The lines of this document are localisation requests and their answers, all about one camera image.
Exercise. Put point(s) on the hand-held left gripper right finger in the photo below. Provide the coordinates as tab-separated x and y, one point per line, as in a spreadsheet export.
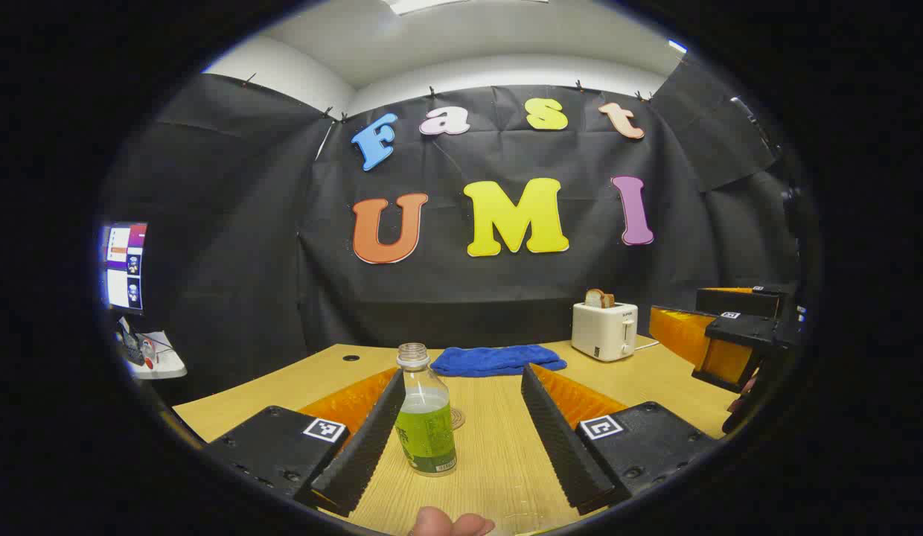
562	439

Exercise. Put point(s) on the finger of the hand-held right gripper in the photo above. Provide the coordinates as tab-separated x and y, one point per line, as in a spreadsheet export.
744	331
737	299

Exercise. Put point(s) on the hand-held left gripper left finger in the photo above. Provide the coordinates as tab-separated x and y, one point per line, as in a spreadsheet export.
361	447

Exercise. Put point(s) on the clear green-label water bottle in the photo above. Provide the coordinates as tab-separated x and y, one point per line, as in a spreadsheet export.
426	432

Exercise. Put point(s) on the round cork coaster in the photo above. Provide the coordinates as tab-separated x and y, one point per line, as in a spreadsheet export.
458	418

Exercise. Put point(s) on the blue towel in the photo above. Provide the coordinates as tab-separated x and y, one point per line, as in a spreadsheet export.
495	360

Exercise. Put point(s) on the white toaster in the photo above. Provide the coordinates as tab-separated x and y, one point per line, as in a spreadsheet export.
603	331

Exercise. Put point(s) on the bread slice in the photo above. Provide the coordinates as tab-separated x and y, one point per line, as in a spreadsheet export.
598	298

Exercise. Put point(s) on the white side table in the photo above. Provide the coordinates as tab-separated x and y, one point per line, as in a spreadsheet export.
164	365

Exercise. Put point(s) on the computer monitor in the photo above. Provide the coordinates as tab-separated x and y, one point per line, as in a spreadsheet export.
125	264

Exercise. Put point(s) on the ceiling light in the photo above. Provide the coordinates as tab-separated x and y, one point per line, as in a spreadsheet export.
424	4

